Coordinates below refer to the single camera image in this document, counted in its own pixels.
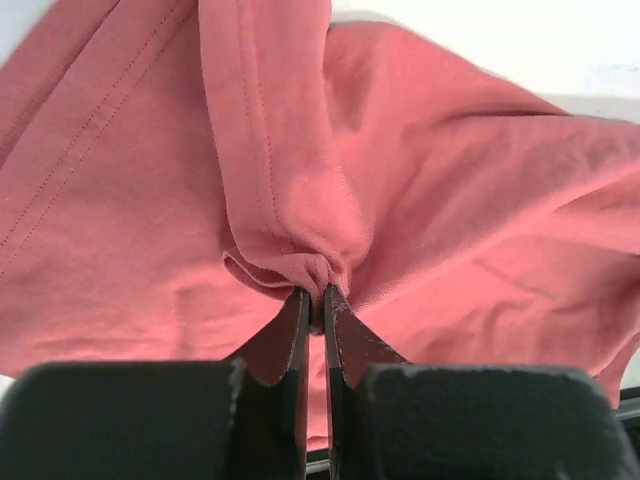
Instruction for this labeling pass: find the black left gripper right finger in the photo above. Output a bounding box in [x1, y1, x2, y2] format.
[324, 285, 639, 479]

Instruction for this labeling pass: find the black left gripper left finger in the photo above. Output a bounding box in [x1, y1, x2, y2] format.
[1, 289, 310, 479]

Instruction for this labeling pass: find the pink t shirt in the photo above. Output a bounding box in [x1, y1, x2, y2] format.
[0, 0, 640, 451]

